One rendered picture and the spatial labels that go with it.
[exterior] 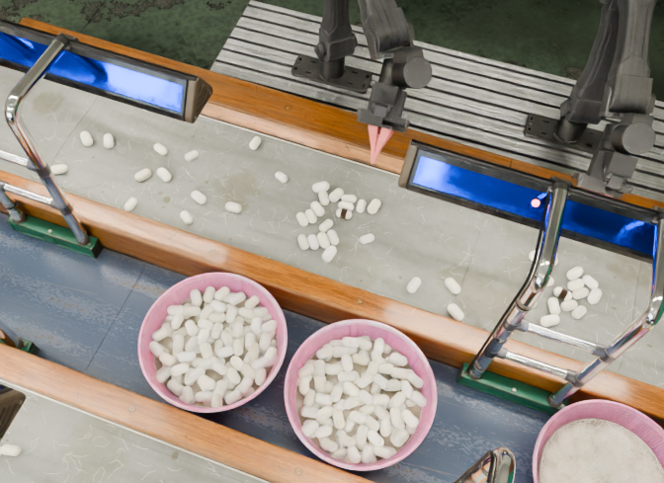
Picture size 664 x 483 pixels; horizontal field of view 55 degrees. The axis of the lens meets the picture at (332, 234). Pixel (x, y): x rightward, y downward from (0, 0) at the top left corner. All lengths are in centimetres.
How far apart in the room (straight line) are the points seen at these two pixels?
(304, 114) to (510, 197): 62
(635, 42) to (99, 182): 110
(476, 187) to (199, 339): 57
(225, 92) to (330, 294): 56
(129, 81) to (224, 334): 47
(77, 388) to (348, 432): 47
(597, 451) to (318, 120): 86
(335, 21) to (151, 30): 147
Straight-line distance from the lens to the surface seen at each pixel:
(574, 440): 125
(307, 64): 169
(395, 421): 116
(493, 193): 99
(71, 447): 121
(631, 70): 134
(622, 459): 127
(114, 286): 138
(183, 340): 123
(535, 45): 292
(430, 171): 99
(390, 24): 127
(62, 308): 139
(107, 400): 119
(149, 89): 110
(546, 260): 90
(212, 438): 113
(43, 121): 159
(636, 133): 126
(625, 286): 140
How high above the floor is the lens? 186
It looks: 59 degrees down
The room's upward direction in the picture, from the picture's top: 4 degrees clockwise
